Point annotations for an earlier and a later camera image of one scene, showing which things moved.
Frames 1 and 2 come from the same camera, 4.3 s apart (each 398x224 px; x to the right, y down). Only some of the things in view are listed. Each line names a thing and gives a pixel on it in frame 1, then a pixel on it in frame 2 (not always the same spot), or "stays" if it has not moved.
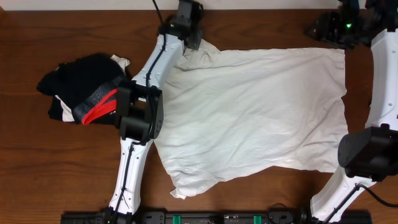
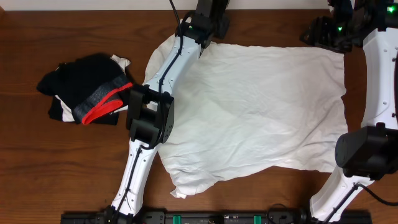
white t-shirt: x=227 y=112 stays
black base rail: x=284 y=217 stays
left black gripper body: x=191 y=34 -> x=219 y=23
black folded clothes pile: x=84 y=89 stays
